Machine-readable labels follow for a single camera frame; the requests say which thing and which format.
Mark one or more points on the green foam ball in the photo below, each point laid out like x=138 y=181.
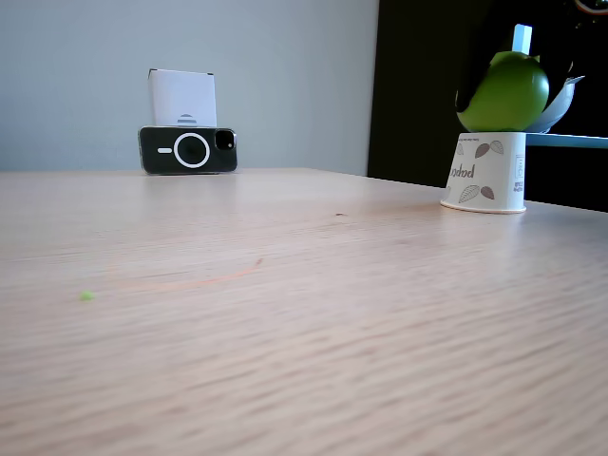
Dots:
x=508 y=95

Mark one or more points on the white leaf-print paper cup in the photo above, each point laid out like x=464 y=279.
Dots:
x=489 y=173

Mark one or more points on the white bowl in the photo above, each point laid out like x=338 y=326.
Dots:
x=563 y=102

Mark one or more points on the black cabinet side panel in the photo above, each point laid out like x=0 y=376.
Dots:
x=413 y=95

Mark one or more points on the white cardboard box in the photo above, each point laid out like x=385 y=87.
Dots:
x=183 y=95

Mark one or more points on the black phone in clear case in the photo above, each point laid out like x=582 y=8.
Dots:
x=157 y=164

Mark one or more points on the tiny green crumb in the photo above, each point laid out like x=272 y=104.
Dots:
x=86 y=296

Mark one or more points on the blue metal shelf frame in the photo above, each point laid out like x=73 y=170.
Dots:
x=522 y=38

